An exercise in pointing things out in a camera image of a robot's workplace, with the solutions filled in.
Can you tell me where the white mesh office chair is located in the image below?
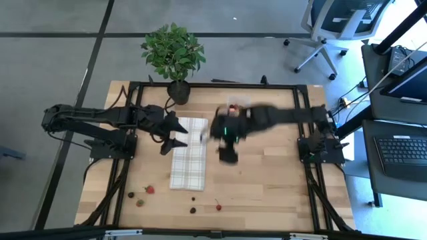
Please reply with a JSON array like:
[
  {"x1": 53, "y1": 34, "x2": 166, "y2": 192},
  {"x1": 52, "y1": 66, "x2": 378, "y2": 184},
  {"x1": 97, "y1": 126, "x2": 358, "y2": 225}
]
[{"x1": 282, "y1": 0, "x2": 393, "y2": 81}]

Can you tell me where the green potted plant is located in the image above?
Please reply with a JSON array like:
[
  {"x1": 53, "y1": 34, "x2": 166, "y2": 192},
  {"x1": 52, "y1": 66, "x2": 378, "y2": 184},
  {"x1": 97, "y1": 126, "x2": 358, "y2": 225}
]
[{"x1": 139, "y1": 21, "x2": 207, "y2": 106}]

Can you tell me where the black beam with silver brackets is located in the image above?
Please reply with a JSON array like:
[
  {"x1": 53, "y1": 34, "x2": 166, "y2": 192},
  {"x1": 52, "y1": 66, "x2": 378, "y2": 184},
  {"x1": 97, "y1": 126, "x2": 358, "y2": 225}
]
[{"x1": 0, "y1": 225, "x2": 427, "y2": 240}]

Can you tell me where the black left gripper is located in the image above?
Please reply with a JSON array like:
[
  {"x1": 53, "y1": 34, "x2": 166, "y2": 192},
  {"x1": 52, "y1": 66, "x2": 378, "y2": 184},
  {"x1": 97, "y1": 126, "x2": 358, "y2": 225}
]
[{"x1": 135, "y1": 105, "x2": 189, "y2": 156}]

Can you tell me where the folded plaid cloth towel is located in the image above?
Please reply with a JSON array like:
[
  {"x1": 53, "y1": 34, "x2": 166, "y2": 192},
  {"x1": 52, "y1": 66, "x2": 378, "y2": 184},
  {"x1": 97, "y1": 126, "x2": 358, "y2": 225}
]
[{"x1": 169, "y1": 116, "x2": 209, "y2": 191}]

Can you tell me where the black power brick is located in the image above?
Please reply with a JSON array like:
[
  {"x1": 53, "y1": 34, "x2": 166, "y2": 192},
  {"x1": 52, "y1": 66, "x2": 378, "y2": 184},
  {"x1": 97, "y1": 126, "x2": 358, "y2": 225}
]
[{"x1": 386, "y1": 45, "x2": 417, "y2": 78}]

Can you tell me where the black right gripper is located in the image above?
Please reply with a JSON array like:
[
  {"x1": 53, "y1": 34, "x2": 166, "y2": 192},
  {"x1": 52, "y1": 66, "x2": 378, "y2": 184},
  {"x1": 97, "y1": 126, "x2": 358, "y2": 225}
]
[{"x1": 210, "y1": 106, "x2": 254, "y2": 165}]

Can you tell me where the black keyboard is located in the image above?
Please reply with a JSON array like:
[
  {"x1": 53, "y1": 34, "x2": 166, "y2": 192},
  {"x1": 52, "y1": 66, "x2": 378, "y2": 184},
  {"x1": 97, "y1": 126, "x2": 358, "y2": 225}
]
[{"x1": 373, "y1": 134, "x2": 427, "y2": 183}]

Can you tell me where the grey metal foot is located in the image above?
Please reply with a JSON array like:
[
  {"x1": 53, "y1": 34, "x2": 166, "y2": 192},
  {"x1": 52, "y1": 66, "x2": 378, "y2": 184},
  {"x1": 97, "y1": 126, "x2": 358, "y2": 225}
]
[{"x1": 0, "y1": 145, "x2": 27, "y2": 161}]

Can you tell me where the black diagonal pole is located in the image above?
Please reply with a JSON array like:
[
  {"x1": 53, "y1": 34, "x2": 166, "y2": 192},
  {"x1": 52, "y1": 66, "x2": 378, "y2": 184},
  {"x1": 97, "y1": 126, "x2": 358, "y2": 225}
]
[{"x1": 372, "y1": 0, "x2": 427, "y2": 56}]

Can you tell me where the black desk monitor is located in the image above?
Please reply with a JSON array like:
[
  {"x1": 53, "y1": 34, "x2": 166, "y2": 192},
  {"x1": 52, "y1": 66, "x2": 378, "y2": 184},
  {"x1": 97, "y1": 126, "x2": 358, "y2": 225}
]
[{"x1": 380, "y1": 56, "x2": 427, "y2": 105}]

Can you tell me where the black office desk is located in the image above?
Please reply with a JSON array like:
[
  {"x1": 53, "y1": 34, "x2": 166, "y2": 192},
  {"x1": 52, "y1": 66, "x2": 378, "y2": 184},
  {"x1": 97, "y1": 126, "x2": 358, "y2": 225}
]
[
  {"x1": 362, "y1": 119, "x2": 427, "y2": 208},
  {"x1": 361, "y1": 43, "x2": 427, "y2": 126}
]

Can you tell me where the black cable bundle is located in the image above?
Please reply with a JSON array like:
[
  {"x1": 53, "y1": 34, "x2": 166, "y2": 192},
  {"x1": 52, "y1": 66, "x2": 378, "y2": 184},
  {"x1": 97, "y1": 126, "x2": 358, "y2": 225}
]
[{"x1": 79, "y1": 159, "x2": 131, "y2": 227}]

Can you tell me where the white cable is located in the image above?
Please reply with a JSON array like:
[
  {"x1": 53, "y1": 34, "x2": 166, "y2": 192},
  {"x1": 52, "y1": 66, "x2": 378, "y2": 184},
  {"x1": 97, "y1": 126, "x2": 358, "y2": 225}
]
[{"x1": 346, "y1": 40, "x2": 427, "y2": 116}]

